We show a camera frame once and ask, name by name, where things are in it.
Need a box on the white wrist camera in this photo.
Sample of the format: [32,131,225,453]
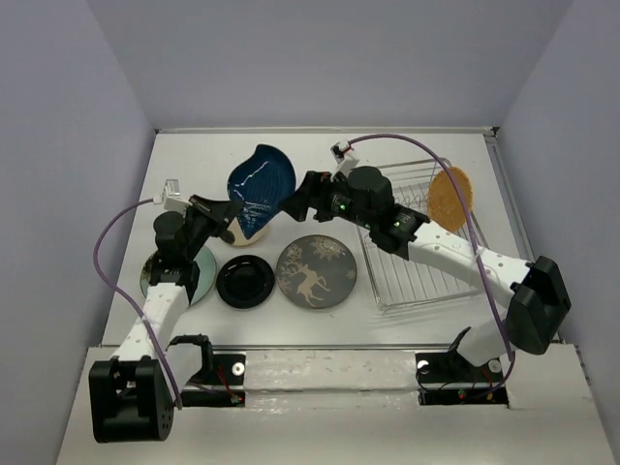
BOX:
[152,179,189,214]
[330,140,359,179]

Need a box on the grey reindeer snowflake plate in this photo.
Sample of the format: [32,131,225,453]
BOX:
[275,234,357,311]

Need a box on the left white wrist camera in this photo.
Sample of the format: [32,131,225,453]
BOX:
[152,179,189,214]

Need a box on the black round plate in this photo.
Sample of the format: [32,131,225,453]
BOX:
[216,255,275,310]

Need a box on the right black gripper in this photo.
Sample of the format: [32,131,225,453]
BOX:
[278,170,376,231]

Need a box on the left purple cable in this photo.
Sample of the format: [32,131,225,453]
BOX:
[91,197,184,411]

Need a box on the round woven wicker plate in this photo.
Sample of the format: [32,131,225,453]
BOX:
[427,167,474,233]

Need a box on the purple cable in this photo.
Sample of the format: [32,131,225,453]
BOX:
[348,133,517,403]
[91,197,184,411]

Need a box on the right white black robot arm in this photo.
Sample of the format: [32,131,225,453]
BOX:
[228,166,571,380]

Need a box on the light green floral plate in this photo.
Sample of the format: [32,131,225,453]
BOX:
[139,246,217,306]

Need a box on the cream floral ceramic plate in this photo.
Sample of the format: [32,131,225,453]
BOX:
[228,219,270,247]

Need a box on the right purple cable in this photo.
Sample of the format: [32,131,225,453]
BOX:
[348,133,517,403]

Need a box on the dark blue leaf-shaped plate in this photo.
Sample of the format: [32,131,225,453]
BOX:
[227,144,296,239]

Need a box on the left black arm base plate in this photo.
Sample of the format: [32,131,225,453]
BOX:
[181,351,246,408]

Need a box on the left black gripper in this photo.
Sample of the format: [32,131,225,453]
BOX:
[181,194,242,261]

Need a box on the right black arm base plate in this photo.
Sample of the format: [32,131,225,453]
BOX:
[415,352,509,407]

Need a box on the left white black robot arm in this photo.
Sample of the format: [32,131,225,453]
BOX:
[88,196,243,444]

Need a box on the metal wire dish rack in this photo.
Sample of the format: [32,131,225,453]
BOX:
[357,157,485,311]

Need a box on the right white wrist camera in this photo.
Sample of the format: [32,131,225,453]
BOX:
[330,140,359,179]

